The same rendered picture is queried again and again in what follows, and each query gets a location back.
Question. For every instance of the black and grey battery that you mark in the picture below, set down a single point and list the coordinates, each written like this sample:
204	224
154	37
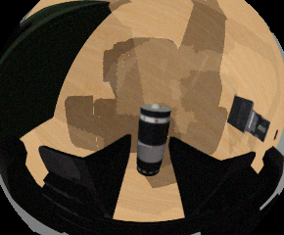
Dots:
153	126

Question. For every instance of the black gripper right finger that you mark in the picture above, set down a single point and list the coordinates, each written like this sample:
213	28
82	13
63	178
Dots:
199	175

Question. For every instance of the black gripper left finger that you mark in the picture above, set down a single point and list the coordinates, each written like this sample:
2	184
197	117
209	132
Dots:
102	172

